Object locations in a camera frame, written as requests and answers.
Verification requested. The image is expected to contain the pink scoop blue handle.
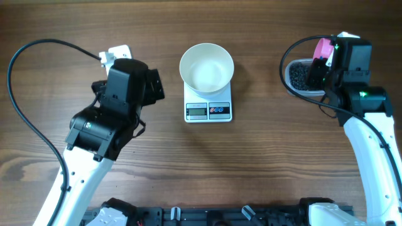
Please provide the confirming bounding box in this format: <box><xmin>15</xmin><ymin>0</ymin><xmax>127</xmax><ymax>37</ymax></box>
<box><xmin>313</xmin><ymin>38</ymin><xmax>334</xmax><ymax>67</ymax></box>

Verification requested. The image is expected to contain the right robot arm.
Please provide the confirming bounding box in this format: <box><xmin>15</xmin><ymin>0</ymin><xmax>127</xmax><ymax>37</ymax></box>
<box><xmin>306</xmin><ymin>36</ymin><xmax>401</xmax><ymax>225</ymax></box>

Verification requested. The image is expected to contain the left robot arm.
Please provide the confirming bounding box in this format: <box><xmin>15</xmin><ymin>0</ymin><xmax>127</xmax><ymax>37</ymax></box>
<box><xmin>34</xmin><ymin>58</ymin><xmax>165</xmax><ymax>225</ymax></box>

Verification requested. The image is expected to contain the white round bowl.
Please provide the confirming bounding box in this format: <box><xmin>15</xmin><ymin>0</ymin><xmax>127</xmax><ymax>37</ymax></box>
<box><xmin>179</xmin><ymin>43</ymin><xmax>234</xmax><ymax>95</ymax></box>

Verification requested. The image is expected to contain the white digital kitchen scale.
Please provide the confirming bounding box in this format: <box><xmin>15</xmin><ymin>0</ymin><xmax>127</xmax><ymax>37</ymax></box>
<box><xmin>184</xmin><ymin>83</ymin><xmax>232</xmax><ymax>123</ymax></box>

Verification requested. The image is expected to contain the clear plastic bean container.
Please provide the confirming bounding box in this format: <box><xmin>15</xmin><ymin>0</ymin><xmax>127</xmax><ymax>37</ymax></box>
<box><xmin>285</xmin><ymin>58</ymin><xmax>325</xmax><ymax>97</ymax></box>

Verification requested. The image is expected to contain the black beans pile in container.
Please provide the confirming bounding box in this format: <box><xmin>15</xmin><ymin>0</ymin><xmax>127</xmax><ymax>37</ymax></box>
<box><xmin>289</xmin><ymin>62</ymin><xmax>317</xmax><ymax>91</ymax></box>

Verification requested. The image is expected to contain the right black camera cable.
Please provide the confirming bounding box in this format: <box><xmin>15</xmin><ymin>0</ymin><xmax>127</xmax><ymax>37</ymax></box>
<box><xmin>278</xmin><ymin>35</ymin><xmax>402</xmax><ymax>202</ymax></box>

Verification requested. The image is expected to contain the black camera cable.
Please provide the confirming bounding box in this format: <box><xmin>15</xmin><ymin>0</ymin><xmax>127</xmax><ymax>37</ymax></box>
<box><xmin>278</xmin><ymin>35</ymin><xmax>402</xmax><ymax>202</ymax></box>
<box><xmin>6</xmin><ymin>38</ymin><xmax>103</xmax><ymax>226</ymax></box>

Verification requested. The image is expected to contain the left black camera cable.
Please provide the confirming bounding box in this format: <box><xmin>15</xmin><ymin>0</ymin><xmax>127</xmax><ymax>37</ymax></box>
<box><xmin>6</xmin><ymin>38</ymin><xmax>103</xmax><ymax>226</ymax></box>

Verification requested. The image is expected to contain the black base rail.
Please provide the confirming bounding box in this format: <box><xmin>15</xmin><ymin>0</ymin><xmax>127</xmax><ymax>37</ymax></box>
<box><xmin>80</xmin><ymin>205</ymin><xmax>307</xmax><ymax>226</ymax></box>

